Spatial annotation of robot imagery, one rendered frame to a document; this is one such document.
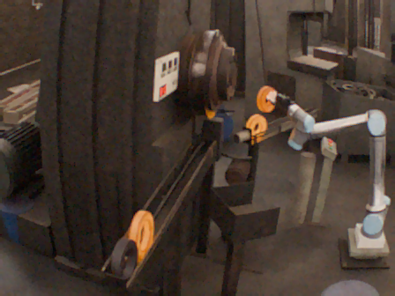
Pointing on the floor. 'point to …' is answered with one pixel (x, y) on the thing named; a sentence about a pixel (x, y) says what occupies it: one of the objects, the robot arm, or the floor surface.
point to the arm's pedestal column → (360, 259)
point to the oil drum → (331, 58)
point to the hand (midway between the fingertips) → (267, 96)
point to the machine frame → (112, 126)
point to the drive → (26, 183)
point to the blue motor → (226, 123)
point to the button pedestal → (322, 186)
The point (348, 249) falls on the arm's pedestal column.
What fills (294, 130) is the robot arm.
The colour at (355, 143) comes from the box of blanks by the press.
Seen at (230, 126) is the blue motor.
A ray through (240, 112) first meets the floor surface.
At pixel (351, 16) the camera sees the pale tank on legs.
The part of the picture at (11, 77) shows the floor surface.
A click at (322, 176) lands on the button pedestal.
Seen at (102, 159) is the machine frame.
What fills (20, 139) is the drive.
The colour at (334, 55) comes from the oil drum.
